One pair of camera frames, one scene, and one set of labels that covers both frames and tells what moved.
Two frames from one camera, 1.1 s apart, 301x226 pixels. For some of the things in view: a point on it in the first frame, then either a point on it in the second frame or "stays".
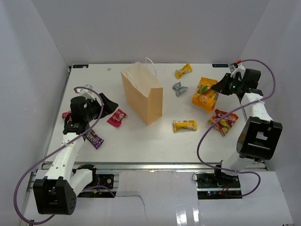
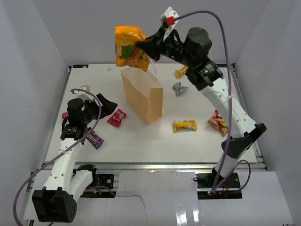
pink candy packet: x=116 y=119 stays
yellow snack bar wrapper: x=190 y=125 stays
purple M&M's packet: x=94 y=138 stays
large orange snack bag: x=204 y=97 → x=127 y=53
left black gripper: x=109 y=106 stays
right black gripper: x=221 y=86 → x=154 y=44
